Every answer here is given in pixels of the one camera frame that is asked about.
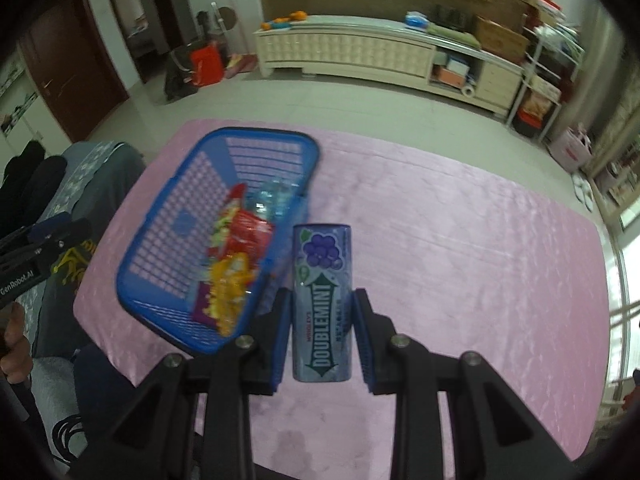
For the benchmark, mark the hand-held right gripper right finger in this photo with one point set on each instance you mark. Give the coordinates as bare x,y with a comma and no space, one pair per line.
361,345

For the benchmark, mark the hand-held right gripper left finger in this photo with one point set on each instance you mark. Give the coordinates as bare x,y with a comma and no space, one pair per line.
281,345

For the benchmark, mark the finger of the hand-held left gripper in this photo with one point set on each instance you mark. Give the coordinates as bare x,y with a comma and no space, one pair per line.
75,235
50,226

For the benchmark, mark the blue gum bottle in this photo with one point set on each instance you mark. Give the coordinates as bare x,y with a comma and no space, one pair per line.
322,310

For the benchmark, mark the orange snack packet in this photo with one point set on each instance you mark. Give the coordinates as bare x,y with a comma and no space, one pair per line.
231,280

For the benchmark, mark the purple yellow snack packet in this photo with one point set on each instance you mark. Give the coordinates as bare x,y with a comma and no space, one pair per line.
204,307

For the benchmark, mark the blue plastic basket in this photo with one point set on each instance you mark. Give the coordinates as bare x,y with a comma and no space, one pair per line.
165,240

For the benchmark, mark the round cake packet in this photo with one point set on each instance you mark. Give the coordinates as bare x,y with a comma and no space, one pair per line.
272,200

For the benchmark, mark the red white snack packet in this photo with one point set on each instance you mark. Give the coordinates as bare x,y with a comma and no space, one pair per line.
232,205

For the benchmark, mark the person's left hand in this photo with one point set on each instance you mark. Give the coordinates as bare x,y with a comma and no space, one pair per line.
17,342

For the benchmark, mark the black cloth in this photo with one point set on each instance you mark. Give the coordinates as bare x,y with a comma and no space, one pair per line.
30,180

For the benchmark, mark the pink tablecloth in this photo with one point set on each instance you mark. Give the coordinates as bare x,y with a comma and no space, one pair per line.
450,260

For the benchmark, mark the light grey printed cloth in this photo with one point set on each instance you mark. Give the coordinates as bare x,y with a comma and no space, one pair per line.
55,395

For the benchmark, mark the person's dark trousers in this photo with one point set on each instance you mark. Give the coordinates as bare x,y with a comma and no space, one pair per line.
110,385

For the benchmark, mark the brown wooden door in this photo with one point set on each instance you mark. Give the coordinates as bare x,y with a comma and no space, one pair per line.
65,60

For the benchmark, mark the black bag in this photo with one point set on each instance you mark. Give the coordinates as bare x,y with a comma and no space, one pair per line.
177,80

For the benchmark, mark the red bag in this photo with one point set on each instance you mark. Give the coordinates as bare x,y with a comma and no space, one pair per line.
206,66

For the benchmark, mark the white mop stick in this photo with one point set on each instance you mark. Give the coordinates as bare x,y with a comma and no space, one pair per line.
220,35

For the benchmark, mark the white slippers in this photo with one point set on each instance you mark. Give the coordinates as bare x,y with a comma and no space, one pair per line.
584,192

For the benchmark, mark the white paper roll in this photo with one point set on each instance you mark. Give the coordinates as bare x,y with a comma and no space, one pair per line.
468,91

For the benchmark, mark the black box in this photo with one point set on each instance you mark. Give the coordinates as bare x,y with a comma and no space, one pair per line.
529,125

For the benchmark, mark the orange box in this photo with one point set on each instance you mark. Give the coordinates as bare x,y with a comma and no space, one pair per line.
448,76

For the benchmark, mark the white pink tote bag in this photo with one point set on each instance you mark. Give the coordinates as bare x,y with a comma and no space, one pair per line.
570,150

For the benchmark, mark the white tv cabinet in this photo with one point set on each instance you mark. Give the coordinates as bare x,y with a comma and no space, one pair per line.
350,52

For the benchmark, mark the printed snack box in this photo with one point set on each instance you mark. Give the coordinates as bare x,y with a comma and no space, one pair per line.
534,105

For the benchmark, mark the blue white box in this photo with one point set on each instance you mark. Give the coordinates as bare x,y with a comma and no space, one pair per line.
456,64

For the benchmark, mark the green cushion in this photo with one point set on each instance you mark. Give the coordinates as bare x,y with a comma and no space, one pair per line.
454,36

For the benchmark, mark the white metal rack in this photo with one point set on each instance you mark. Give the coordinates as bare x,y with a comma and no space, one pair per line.
562,90

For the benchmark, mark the blue tissue box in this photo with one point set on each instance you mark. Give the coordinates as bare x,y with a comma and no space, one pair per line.
417,20

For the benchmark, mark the cardboard box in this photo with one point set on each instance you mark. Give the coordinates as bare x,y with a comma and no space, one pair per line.
500,37

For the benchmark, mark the red white box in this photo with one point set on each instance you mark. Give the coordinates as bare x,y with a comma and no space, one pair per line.
547,6

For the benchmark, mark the wall poster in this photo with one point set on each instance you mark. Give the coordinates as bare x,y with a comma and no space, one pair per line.
15,102

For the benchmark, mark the round brown wall plate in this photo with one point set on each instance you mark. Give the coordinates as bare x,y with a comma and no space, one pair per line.
227,19

